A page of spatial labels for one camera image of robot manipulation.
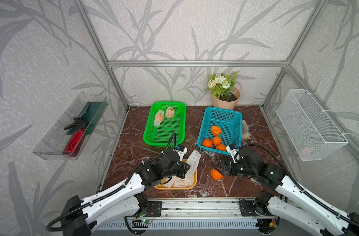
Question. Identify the clear plastic wall bin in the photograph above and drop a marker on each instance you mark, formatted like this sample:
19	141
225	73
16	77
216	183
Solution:
68	136

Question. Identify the white foam net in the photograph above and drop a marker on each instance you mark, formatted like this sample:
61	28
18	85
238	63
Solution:
189	180
169	183
179	183
193	161

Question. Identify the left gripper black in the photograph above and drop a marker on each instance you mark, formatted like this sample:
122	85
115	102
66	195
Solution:
183	169

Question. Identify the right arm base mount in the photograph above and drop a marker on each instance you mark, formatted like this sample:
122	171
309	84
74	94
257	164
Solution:
251	208

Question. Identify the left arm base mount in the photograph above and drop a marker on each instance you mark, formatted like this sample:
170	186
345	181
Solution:
152	209

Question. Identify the teal plastic basket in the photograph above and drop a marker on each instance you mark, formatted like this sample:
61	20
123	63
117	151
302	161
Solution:
230	124

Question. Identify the white wire mesh basket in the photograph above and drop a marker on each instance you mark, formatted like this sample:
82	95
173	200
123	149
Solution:
311	130

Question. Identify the green plastic basket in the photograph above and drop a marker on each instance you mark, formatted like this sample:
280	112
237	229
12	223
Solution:
159	136

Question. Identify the yellow plastic tray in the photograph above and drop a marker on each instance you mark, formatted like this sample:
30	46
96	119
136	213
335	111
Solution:
161	188

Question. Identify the dark green dustpan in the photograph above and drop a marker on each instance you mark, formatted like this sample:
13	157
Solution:
88	113

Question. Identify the aluminium front rail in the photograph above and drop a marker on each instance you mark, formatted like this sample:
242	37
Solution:
213	208

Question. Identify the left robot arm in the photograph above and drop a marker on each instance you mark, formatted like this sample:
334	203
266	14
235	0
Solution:
81	217

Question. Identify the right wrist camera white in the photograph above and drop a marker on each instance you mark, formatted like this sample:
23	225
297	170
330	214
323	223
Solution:
233	150

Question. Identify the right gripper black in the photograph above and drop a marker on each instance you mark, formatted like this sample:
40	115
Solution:
230	164

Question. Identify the red black spray bottle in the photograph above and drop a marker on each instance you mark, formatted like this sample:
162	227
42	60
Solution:
74	144

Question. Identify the white yellow work glove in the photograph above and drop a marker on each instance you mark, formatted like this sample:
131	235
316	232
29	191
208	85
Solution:
245	131

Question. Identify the potted white flower plant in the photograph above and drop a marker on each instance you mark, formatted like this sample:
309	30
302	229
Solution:
223	91

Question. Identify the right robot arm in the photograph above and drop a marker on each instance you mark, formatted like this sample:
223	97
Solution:
312	213

